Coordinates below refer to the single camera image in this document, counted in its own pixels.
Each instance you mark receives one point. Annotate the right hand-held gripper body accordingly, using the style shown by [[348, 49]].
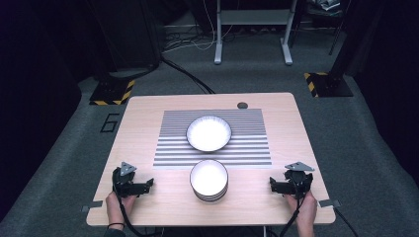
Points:
[[299, 182]]

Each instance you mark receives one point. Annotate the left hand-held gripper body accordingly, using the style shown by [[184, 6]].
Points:
[[124, 182]]

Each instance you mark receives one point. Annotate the stack of white plates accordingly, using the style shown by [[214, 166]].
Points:
[[209, 177]]

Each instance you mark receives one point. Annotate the white plate with dark rim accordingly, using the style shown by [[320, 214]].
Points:
[[209, 133]]

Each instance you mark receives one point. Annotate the person's left hand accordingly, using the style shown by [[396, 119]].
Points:
[[115, 207]]

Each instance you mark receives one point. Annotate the person's right hand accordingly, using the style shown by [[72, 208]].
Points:
[[307, 210]]

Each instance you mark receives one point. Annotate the grey tape strip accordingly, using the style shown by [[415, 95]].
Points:
[[92, 205], [329, 203]]

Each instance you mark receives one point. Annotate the black wristband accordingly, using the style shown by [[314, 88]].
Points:
[[115, 225]]

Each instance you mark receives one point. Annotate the grey striped placemat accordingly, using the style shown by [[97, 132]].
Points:
[[250, 144]]

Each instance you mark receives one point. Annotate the black table grommet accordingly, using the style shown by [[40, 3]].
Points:
[[242, 105]]

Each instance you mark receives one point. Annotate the black curtain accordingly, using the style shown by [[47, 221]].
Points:
[[33, 82]]

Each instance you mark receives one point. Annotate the black yellow striped base plate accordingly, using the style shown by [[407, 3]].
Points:
[[329, 85], [112, 94]]

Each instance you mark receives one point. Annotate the black stand post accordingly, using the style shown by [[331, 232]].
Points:
[[342, 39]]

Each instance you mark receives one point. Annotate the white desk frame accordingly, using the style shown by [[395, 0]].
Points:
[[253, 16]]

